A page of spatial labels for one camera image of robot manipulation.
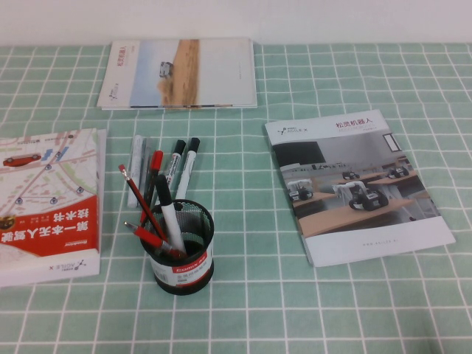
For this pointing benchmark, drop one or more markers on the robot lab cover brochure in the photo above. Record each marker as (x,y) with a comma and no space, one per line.
(350,184)

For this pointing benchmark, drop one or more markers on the grey pen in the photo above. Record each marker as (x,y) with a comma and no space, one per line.
(148,147)

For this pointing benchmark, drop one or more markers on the red ballpoint pen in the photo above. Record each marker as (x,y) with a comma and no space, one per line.
(147,235)

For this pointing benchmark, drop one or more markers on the landscape cover brochure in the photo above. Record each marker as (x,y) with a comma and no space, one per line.
(177,73)

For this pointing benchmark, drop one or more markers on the red capped black pen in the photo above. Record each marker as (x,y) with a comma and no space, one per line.
(156,160)

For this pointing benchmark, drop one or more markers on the red map cover book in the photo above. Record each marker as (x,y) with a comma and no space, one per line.
(44,184)

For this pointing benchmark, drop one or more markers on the white marker pen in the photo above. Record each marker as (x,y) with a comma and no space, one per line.
(135,166)

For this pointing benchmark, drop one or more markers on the red pencil with eraser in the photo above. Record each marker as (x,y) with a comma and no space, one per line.
(134,188)

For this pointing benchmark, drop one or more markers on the white AgileX logo brochure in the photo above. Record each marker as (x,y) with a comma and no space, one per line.
(55,271)

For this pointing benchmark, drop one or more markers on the black capped white marker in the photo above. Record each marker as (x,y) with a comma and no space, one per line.
(180,146)
(193,145)
(171,221)

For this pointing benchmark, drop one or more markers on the black mesh pen holder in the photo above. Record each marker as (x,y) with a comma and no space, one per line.
(184,274)

